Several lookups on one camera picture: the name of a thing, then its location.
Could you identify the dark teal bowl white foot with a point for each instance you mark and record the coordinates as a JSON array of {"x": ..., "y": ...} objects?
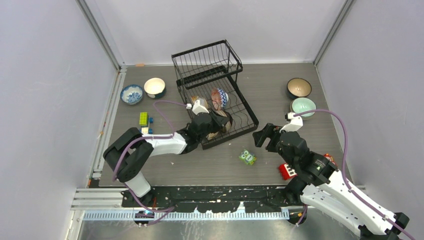
[{"x": 155, "y": 88}]

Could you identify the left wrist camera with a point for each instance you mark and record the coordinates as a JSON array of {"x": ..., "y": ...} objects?
[{"x": 199, "y": 107}]

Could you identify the cream bowl right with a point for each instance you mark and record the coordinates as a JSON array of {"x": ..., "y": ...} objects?
[{"x": 212, "y": 135}]

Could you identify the black wire dish rack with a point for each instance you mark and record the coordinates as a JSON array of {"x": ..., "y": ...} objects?
[{"x": 216, "y": 65}]

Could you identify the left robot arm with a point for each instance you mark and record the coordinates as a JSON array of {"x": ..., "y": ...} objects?
[{"x": 129, "y": 153}]

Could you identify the yellow blue toy block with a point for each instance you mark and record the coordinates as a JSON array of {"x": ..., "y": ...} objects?
[{"x": 145, "y": 120}]

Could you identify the cream bowl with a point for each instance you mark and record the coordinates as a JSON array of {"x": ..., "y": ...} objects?
[
  {"x": 195, "y": 99},
  {"x": 212, "y": 135}
]

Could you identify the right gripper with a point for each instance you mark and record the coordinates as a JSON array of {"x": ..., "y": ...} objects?
[{"x": 270, "y": 130}]

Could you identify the cream bowl left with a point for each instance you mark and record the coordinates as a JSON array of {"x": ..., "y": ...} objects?
[{"x": 195, "y": 99}]

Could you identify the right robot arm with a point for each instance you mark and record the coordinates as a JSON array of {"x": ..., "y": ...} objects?
[{"x": 320, "y": 184}]

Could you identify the red patterned bowl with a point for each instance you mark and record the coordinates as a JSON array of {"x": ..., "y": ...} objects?
[{"x": 219, "y": 98}]

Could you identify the blue white patterned bowl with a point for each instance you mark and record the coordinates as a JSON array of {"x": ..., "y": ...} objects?
[{"x": 131, "y": 94}]

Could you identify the teal bowl tan interior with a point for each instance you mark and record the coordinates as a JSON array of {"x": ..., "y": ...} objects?
[{"x": 298, "y": 88}]

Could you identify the red grid block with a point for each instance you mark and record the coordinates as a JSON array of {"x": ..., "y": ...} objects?
[{"x": 286, "y": 172}]

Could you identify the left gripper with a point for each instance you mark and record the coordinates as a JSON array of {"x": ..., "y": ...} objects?
[{"x": 219, "y": 122}]

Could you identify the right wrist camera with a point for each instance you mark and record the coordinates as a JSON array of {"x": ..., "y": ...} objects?
[{"x": 294, "y": 123}]

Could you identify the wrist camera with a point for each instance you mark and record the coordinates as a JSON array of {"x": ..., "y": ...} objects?
[
  {"x": 294, "y": 123},
  {"x": 199, "y": 107}
]

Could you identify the mint green bowl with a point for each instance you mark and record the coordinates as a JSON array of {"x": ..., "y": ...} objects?
[{"x": 302, "y": 104}]

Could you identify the brown rimmed stacked bowl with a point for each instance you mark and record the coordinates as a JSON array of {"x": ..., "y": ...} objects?
[{"x": 228, "y": 125}]

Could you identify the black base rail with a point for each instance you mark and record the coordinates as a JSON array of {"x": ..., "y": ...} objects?
[{"x": 220, "y": 198}]

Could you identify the green owl block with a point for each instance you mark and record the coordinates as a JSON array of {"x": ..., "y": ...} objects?
[{"x": 247, "y": 157}]

